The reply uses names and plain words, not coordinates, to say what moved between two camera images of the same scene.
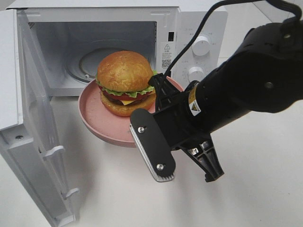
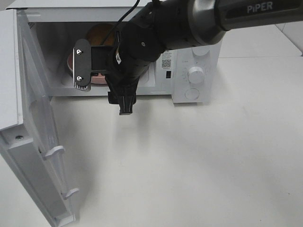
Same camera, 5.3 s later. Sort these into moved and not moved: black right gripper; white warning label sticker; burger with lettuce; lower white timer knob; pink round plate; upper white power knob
Moved: burger with lettuce; pink round plate; black right gripper
Not moved: upper white power knob; lower white timer knob; white warning label sticker
